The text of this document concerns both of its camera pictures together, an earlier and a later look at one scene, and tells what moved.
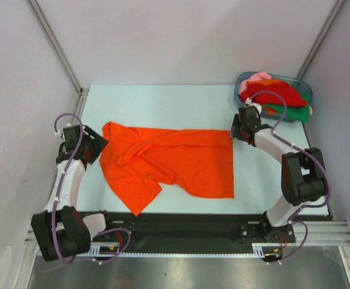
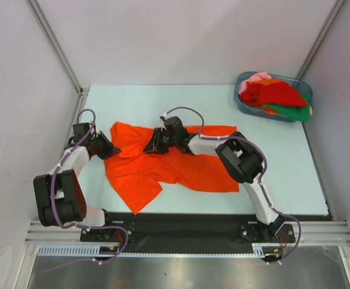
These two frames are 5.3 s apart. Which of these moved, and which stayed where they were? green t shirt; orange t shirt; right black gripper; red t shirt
Moved: right black gripper
Stayed: green t shirt; red t shirt; orange t shirt
